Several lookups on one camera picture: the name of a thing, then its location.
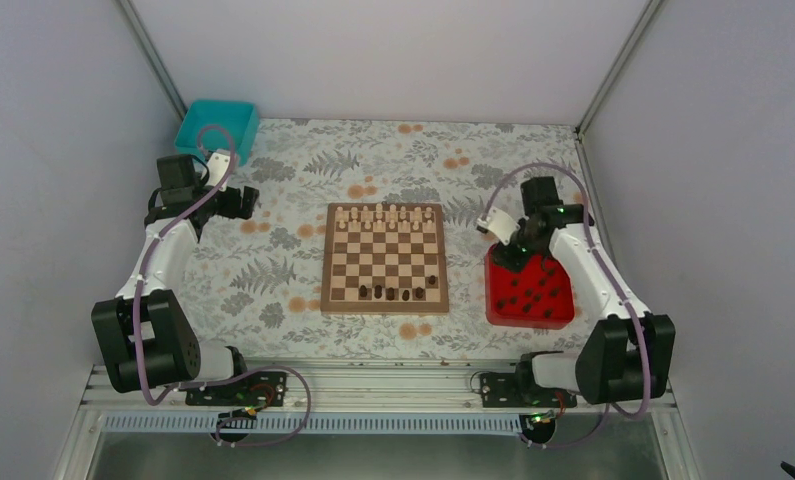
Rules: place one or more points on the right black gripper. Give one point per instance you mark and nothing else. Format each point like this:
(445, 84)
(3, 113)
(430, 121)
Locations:
(507, 261)

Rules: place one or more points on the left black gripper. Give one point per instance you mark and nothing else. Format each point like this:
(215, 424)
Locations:
(231, 209)

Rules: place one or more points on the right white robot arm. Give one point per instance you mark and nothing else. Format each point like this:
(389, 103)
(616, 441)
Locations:
(628, 354)

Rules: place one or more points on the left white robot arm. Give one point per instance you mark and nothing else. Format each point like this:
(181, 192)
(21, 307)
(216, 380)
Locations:
(145, 338)

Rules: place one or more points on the white chess pieces row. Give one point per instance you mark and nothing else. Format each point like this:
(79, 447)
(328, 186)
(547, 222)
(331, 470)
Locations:
(385, 217)

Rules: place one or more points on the red plastic tray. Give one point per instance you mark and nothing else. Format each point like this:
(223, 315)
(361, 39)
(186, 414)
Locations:
(538, 297)

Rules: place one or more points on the teal plastic bin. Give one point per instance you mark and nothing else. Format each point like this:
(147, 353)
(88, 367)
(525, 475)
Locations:
(239, 119)

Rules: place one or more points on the floral patterned table mat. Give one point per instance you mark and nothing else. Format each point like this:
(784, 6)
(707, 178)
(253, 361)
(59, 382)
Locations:
(256, 284)

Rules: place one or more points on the wooden chessboard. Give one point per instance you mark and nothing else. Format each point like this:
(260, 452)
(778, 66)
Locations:
(403, 261)

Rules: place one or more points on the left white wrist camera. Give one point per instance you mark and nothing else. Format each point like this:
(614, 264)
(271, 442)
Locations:
(218, 164)

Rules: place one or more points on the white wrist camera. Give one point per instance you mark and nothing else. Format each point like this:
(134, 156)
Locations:
(218, 164)
(499, 223)

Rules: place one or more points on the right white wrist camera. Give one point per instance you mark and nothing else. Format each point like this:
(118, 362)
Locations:
(499, 223)

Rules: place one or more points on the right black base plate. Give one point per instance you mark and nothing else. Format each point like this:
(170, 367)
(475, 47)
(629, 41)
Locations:
(505, 390)

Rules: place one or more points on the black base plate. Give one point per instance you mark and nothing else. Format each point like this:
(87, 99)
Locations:
(260, 390)
(505, 390)

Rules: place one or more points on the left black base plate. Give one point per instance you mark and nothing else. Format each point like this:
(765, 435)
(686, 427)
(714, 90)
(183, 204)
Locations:
(260, 390)

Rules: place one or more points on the aluminium mounting rail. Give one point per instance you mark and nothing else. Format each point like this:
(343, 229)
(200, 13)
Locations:
(409, 419)

